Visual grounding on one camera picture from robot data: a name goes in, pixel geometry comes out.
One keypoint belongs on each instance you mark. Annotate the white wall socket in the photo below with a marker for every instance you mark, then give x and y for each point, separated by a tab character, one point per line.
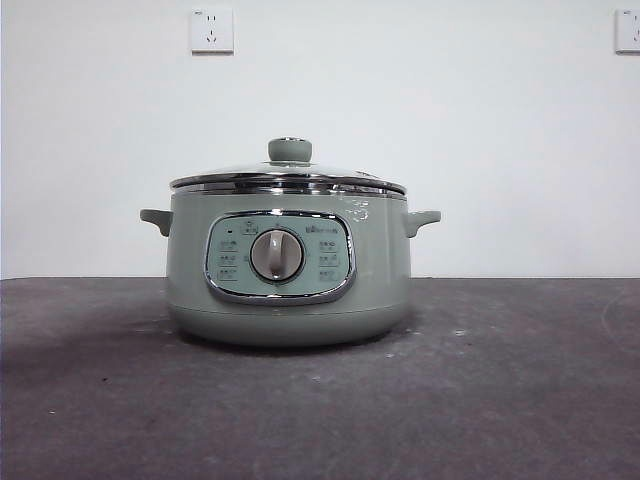
212	31
629	31

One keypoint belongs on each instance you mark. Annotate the glass lid with green knob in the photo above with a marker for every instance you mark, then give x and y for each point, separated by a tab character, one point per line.
290	148

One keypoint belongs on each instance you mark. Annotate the pale green electric cooking pot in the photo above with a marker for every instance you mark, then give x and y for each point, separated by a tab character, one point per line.
190	280

